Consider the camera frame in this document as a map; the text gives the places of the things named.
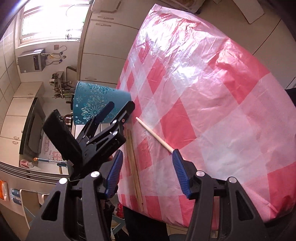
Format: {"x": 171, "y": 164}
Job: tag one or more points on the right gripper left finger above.
{"x": 74, "y": 209}

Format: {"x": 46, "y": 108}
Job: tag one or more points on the pink checkered tablecloth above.
{"x": 217, "y": 104}

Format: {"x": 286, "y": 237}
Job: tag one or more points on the wall water heater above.
{"x": 32, "y": 61}

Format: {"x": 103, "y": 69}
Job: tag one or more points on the cream upper wall cabinets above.
{"x": 21, "y": 132}

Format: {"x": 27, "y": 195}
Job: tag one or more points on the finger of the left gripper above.
{"x": 108, "y": 141}
{"x": 91, "y": 126}

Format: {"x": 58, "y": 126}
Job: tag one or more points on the cream kitchen base cabinets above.
{"x": 108, "y": 34}

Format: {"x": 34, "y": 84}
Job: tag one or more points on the wooden chopstick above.
{"x": 159, "y": 139}
{"x": 133, "y": 167}

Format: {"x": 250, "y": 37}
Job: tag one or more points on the white board on floor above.
{"x": 251, "y": 9}

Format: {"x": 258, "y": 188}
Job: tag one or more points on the metal kettle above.
{"x": 68, "y": 118}

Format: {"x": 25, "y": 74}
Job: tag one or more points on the teal perforated plastic basket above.
{"x": 90, "y": 99}

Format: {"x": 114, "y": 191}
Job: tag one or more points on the utensil wall rack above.
{"x": 64, "y": 84}

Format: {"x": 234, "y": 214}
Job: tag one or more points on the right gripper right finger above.
{"x": 238, "y": 217}

